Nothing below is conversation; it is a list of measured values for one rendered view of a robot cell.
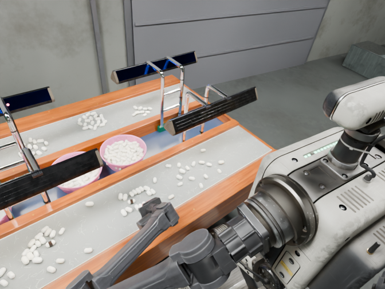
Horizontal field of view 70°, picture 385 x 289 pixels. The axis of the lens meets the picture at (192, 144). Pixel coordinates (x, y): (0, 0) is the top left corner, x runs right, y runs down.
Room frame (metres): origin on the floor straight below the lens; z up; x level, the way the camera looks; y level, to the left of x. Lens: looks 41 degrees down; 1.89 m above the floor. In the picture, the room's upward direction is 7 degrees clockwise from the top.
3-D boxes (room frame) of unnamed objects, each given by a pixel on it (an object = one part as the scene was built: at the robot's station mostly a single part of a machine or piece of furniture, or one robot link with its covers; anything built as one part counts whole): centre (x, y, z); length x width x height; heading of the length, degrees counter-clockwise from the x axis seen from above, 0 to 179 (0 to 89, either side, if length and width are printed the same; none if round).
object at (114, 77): (1.65, 0.29, 1.08); 0.62 x 0.08 x 0.07; 134
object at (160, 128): (1.60, 0.23, 0.90); 0.20 x 0.19 x 0.45; 134
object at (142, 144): (1.16, 0.40, 0.72); 0.27 x 0.27 x 0.10
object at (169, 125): (1.25, -0.10, 1.08); 0.62 x 0.08 x 0.07; 134
